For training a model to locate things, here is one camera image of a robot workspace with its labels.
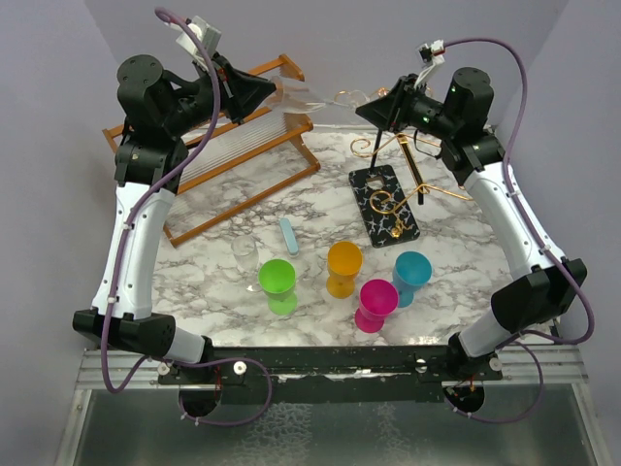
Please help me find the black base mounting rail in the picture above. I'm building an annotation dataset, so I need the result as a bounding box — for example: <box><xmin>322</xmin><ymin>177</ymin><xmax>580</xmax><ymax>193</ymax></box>
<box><xmin>157</xmin><ymin>344</ymin><xmax>506</xmax><ymax>405</ymax></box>

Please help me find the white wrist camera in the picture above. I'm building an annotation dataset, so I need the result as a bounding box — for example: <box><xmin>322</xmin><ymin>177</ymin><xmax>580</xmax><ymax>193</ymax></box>
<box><xmin>176</xmin><ymin>16</ymin><xmax>222</xmax><ymax>68</ymax></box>
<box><xmin>415</xmin><ymin>39</ymin><xmax>445</xmax><ymax>87</ymax></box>

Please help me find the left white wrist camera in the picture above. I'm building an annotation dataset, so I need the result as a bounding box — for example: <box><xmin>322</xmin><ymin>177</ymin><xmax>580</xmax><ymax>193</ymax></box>
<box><xmin>176</xmin><ymin>16</ymin><xmax>222</xmax><ymax>68</ymax></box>

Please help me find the blue plastic goblet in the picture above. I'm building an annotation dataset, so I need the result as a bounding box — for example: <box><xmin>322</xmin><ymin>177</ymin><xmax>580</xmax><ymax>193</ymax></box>
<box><xmin>392</xmin><ymin>251</ymin><xmax>433</xmax><ymax>308</ymax></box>

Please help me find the green plastic goblet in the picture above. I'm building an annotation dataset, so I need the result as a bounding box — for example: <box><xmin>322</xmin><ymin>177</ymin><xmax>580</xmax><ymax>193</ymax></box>
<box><xmin>258</xmin><ymin>258</ymin><xmax>297</xmax><ymax>316</ymax></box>

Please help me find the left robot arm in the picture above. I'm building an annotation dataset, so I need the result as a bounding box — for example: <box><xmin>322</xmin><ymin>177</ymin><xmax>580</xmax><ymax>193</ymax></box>
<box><xmin>72</xmin><ymin>54</ymin><xmax>276</xmax><ymax>383</ymax></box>

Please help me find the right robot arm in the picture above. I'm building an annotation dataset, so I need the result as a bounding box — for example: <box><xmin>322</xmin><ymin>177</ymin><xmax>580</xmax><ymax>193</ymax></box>
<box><xmin>355</xmin><ymin>67</ymin><xmax>587</xmax><ymax>380</ymax></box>

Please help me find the orange plastic goblet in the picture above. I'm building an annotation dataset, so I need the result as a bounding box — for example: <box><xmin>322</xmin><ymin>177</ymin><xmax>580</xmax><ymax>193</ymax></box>
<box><xmin>326</xmin><ymin>241</ymin><xmax>363</xmax><ymax>299</ymax></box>

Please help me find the gold wire glass rack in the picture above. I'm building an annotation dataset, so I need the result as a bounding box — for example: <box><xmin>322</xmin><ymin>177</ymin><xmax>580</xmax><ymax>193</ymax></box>
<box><xmin>334</xmin><ymin>86</ymin><xmax>474</xmax><ymax>249</ymax></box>

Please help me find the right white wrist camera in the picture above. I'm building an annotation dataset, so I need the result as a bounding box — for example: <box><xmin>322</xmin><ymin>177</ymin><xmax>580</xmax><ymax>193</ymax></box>
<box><xmin>415</xmin><ymin>39</ymin><xmax>445</xmax><ymax>87</ymax></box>

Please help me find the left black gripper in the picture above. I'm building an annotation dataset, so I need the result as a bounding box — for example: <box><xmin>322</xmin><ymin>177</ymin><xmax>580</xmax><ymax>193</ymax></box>
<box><xmin>163</xmin><ymin>48</ymin><xmax>276</xmax><ymax>137</ymax></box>

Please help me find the light blue nail file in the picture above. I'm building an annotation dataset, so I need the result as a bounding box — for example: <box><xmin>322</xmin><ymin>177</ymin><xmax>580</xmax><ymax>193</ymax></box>
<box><xmin>279</xmin><ymin>217</ymin><xmax>299</xmax><ymax>257</ymax></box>

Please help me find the pink plastic goblet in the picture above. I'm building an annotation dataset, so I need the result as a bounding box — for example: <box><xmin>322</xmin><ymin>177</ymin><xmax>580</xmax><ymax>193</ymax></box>
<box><xmin>354</xmin><ymin>279</ymin><xmax>399</xmax><ymax>333</ymax></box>

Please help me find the wooden shelf rack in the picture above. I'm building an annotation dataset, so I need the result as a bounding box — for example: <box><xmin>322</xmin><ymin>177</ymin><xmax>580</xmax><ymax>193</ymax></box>
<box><xmin>102</xmin><ymin>53</ymin><xmax>322</xmax><ymax>249</ymax></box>

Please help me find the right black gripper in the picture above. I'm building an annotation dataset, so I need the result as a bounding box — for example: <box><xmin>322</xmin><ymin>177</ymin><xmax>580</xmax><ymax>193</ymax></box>
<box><xmin>357</xmin><ymin>74</ymin><xmax>458</xmax><ymax>141</ymax></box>

